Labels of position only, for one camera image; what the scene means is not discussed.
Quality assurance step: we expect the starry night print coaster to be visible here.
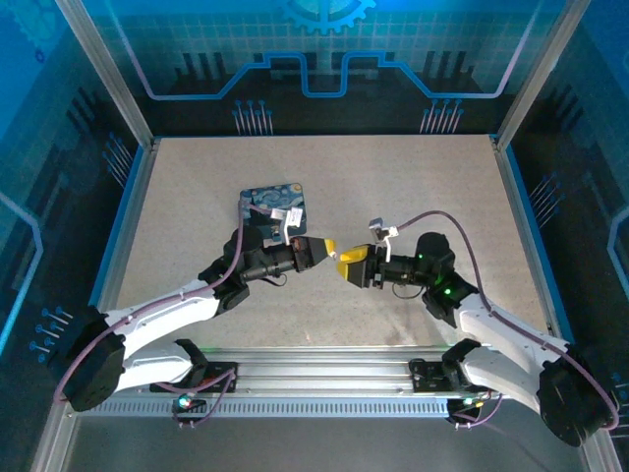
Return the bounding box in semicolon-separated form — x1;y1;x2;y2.
239;181;309;236

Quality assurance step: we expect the slotted metal strip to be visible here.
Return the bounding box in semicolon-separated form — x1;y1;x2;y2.
73;397;497;419

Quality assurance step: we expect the aluminium table side rail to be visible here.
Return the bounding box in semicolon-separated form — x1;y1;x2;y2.
95;137;161;316
490;135;566;343

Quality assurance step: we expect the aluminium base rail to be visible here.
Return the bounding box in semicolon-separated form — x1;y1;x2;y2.
189;346;476;395

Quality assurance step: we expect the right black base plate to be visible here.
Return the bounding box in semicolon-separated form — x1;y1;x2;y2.
409;358;466;394

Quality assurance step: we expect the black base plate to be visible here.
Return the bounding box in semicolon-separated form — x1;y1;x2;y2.
409;358;466;394
149;361;240;394

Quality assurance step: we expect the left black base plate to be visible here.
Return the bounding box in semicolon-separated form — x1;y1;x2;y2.
149;361;240;394

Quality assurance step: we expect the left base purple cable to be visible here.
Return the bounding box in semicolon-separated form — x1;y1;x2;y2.
156;368;238;430

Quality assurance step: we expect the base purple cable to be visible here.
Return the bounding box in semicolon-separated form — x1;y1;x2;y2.
450;390;503;430
156;368;238;430

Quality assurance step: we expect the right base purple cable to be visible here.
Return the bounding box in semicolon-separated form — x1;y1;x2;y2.
450;390;503;430

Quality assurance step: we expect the aluminium frame post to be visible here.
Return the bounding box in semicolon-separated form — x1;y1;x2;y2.
53;0;159;149
493;0;594;148

